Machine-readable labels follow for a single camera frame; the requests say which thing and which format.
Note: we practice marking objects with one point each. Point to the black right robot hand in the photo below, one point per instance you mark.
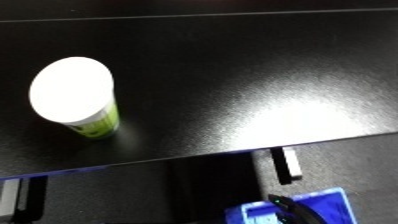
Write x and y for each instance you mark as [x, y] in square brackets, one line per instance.
[293, 211]

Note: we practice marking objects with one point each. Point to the white paper cup green band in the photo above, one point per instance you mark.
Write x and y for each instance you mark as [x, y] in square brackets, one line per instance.
[71, 90]

